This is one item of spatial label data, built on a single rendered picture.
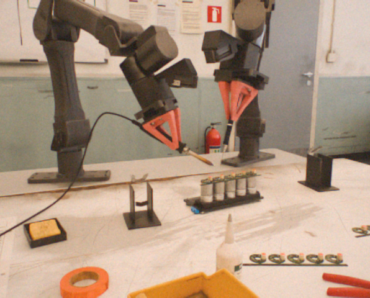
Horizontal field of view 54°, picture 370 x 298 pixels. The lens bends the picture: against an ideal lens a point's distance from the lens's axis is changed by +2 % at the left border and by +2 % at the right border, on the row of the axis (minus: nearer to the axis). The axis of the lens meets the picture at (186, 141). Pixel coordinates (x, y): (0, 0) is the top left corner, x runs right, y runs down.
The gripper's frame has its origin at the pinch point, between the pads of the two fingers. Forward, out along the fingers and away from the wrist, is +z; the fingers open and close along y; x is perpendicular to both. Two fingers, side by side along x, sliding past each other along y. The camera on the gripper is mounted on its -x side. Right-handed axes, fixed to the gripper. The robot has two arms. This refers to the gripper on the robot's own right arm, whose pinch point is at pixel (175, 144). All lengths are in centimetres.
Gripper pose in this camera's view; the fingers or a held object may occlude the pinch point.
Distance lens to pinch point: 74.7
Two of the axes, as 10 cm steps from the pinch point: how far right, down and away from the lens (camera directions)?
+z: 4.6, 8.9, 0.4
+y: 2.7, -1.8, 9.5
